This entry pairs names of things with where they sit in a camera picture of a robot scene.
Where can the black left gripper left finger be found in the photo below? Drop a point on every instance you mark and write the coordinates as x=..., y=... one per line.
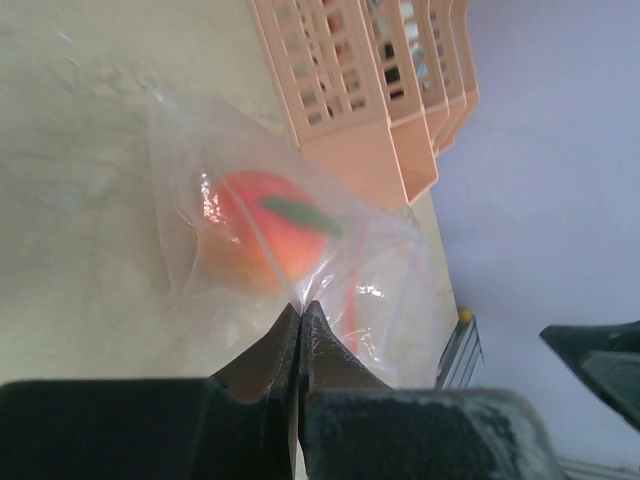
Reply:
x=239, y=423

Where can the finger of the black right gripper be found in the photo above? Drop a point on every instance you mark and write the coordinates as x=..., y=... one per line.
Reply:
x=605, y=359

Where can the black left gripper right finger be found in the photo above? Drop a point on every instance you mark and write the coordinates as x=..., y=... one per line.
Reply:
x=354, y=426

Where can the fake peach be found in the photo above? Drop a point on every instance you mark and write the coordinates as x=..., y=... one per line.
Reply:
x=260, y=231

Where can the small yellow ball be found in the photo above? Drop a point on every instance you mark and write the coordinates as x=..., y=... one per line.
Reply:
x=465, y=315

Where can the orange plastic file organizer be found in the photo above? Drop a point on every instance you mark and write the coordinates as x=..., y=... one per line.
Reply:
x=373, y=91

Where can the aluminium frame rail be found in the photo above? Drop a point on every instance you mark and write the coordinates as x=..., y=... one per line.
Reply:
x=461, y=356

